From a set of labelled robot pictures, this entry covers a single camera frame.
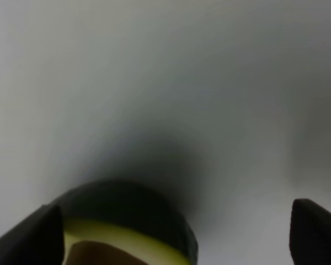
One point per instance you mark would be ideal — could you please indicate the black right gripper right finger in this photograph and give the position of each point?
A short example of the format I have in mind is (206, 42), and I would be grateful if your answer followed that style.
(310, 233)

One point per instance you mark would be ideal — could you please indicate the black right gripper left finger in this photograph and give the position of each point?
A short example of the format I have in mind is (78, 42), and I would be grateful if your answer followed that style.
(38, 239)

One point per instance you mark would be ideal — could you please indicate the halved avocado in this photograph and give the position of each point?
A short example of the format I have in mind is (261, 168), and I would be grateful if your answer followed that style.
(133, 206)

